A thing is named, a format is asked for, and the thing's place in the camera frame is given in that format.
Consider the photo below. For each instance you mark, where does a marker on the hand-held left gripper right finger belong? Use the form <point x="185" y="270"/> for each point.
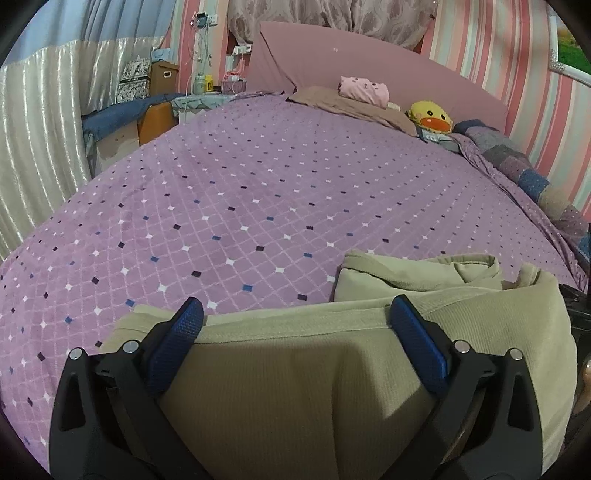
<point x="418" y="341"/>

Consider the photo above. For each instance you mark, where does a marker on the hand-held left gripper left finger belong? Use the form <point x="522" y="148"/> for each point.
<point x="178" y="339"/>

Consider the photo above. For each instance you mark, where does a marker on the beige puffer jacket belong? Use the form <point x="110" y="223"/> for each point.
<point x="286" y="378"/>

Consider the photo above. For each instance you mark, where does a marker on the purple diamond-print bedsheet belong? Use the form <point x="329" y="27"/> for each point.
<point x="231" y="184"/>

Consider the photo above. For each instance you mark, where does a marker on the patchwork quilt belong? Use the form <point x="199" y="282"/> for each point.
<point x="508" y="152"/>

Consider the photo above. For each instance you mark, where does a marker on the orange wooden chair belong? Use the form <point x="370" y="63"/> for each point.
<point x="154" y="122"/>

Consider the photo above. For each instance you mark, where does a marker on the yellow duck plush toy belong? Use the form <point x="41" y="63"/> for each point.
<point x="427" y="115"/>

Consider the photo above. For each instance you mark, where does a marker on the blue cloth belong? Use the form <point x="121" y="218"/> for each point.
<point x="111" y="117"/>

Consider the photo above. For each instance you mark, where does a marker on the nightstand with light cover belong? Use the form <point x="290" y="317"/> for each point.
<point x="194" y="104"/>

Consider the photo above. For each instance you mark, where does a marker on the silver and blue curtain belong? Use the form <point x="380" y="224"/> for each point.
<point x="41" y="138"/>

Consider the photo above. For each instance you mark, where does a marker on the white framed picture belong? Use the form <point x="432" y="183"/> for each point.
<point x="572" y="50"/>

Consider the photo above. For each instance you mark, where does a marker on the yellow bottle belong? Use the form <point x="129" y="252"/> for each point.
<point x="209" y="84"/>

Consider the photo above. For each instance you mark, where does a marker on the pink folded cloth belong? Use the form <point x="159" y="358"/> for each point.
<point x="362" y="90"/>

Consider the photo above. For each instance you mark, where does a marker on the pink storage basket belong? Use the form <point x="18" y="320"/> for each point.
<point x="233" y="85"/>

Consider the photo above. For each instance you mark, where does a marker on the brown pillow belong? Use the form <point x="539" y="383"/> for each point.
<point x="323" y="99"/>

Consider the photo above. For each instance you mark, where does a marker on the cardboard box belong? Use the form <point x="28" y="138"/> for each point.
<point x="164" y="78"/>

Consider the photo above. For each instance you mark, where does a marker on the floral-print paper bag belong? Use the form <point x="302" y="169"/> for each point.
<point x="134" y="81"/>

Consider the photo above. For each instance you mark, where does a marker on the pink headboard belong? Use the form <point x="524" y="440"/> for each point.
<point x="369" y="60"/>

